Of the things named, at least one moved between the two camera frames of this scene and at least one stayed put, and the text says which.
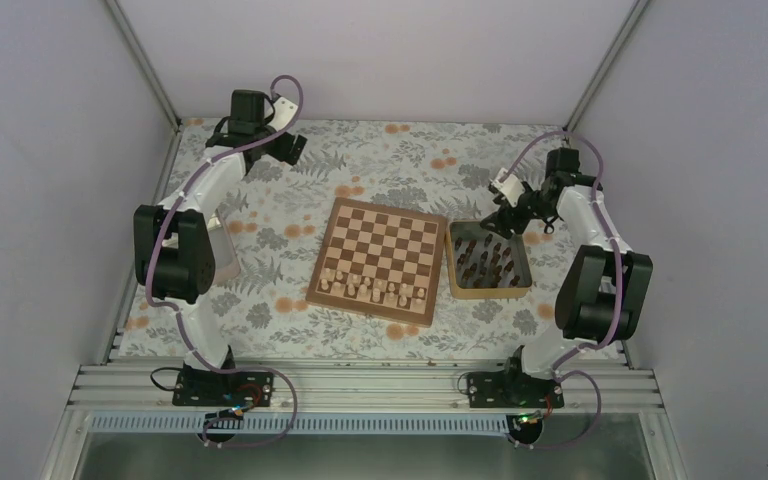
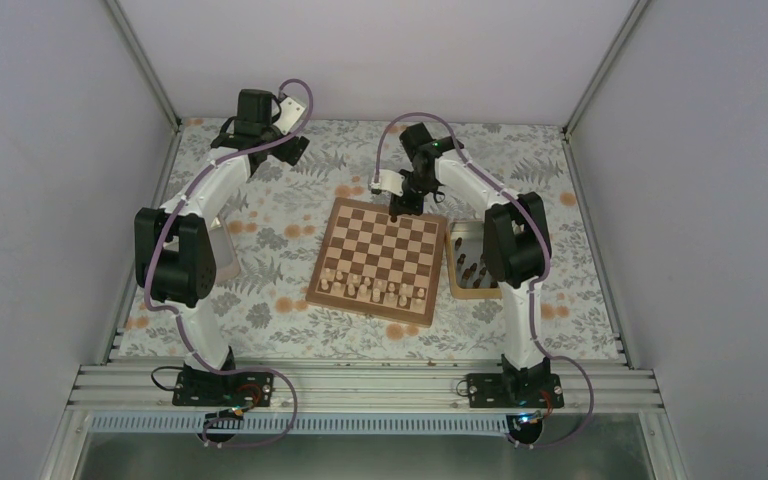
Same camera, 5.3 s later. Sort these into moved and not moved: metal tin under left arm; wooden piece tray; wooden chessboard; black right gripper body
Moved: black right gripper body
Not moved: wooden chessboard; metal tin under left arm; wooden piece tray
